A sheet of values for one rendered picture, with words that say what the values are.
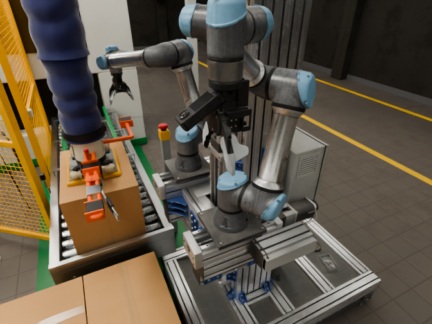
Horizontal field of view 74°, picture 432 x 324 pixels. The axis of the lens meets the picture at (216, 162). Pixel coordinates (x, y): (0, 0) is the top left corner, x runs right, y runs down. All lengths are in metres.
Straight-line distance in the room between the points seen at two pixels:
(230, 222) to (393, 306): 1.63
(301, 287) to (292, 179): 0.90
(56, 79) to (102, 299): 1.11
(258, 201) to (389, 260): 1.93
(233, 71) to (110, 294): 1.37
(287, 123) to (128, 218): 1.13
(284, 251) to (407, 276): 1.62
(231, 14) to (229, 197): 0.69
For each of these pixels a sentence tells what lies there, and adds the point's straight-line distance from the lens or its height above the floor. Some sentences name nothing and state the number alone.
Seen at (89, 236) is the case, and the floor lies 0.69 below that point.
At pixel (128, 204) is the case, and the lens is 1.72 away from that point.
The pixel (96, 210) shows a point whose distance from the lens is 1.30.
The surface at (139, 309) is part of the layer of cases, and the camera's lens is 1.62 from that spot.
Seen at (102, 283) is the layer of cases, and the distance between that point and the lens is 1.77.
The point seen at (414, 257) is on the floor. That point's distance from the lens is 2.96.
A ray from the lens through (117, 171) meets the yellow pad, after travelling 1.77.
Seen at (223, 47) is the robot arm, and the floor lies 1.79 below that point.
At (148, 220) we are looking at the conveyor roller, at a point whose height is 0.54.
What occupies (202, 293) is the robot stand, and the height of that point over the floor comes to 0.21.
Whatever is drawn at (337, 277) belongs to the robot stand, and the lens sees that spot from 2.26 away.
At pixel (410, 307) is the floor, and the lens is 2.60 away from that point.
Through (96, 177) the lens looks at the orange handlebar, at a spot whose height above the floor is 1.09.
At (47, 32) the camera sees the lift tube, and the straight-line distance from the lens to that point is 1.57.
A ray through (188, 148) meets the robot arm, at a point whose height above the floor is 1.17.
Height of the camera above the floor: 1.89
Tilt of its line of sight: 31 degrees down
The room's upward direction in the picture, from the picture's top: straight up
